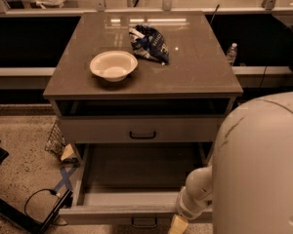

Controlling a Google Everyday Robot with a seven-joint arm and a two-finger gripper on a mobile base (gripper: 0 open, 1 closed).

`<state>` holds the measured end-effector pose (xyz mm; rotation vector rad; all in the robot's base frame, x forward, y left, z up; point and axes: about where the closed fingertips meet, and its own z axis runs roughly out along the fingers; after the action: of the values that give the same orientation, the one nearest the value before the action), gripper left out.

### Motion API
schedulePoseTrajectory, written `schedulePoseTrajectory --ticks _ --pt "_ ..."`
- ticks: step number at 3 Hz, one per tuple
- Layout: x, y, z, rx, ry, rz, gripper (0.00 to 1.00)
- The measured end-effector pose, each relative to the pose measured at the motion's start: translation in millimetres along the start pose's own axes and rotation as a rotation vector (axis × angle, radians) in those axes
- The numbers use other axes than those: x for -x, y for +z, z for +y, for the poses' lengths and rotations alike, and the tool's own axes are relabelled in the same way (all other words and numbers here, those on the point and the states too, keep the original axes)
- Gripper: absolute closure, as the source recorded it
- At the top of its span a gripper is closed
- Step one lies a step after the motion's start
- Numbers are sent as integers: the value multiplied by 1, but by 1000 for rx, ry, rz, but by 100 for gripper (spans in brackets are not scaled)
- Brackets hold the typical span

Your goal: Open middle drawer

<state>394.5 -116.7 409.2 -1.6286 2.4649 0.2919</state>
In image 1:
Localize black stand leg left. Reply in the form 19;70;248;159
0;190;72;234

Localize blue chip bag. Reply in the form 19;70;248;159
129;24;169;65

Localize grey drawer cabinet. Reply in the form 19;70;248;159
44;12;242;157

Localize white paper bowl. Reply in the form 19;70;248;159
90;51;138;82

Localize clear water bottle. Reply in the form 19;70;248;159
226;43;237;65

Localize grey drawer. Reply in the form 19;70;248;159
59;116;224;143
60;143;208;228

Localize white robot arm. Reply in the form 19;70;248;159
168;92;293;234

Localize grey top drawer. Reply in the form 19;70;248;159
59;116;224;143

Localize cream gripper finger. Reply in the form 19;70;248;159
168;214;188;234

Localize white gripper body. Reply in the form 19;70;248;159
176;186;209;220

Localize black cable on floor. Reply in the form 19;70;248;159
23;187;69;227

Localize wire mesh basket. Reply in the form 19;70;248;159
45;122;77;164

